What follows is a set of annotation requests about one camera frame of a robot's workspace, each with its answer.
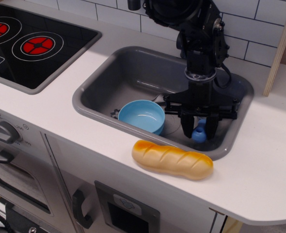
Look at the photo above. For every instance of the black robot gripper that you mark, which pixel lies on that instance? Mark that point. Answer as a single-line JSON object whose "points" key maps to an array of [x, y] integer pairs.
{"points": [[201, 100]]}

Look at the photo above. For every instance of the blue handled grey spoon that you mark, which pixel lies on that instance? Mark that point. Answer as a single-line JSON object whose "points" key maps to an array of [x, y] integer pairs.
{"points": [[199, 134]]}

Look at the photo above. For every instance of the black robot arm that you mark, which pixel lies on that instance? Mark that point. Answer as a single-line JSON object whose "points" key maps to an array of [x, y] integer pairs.
{"points": [[202, 43]]}

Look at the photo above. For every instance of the light blue plastic bowl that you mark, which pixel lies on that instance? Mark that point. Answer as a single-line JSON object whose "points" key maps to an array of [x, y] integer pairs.
{"points": [[143, 114]]}

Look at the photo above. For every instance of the grey toy sink basin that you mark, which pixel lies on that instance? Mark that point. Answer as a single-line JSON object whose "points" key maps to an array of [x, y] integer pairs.
{"points": [[136, 73]]}

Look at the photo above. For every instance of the grey plastic fork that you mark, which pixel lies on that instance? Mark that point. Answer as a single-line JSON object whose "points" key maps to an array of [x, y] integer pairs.
{"points": [[159, 99]]}

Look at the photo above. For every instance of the toy bread loaf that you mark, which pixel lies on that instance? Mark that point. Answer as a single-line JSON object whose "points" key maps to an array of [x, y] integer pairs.
{"points": [[172, 160]]}

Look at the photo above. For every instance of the dark grey toy faucet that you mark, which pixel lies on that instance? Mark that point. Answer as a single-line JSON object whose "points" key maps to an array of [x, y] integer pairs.
{"points": [[181, 44]]}

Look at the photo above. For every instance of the grey dispenser panel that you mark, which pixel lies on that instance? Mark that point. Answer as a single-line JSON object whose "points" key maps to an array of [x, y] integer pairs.
{"points": [[125, 213]]}

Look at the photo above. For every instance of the black toy stovetop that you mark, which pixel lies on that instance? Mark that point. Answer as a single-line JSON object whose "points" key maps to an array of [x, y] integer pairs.
{"points": [[35, 50]]}

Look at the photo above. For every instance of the grey oven knob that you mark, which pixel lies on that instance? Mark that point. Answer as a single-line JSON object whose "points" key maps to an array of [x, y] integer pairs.
{"points": [[8, 133]]}

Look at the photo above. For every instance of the wooden side post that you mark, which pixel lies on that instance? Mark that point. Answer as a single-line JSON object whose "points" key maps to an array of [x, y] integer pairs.
{"points": [[275, 64]]}

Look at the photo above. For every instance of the dark grey cabinet handle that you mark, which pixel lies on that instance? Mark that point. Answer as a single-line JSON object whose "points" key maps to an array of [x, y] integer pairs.
{"points": [[77, 201]]}

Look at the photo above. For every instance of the grey oven door handle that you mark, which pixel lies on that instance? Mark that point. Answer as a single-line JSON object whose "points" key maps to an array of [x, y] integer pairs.
{"points": [[5, 157]]}

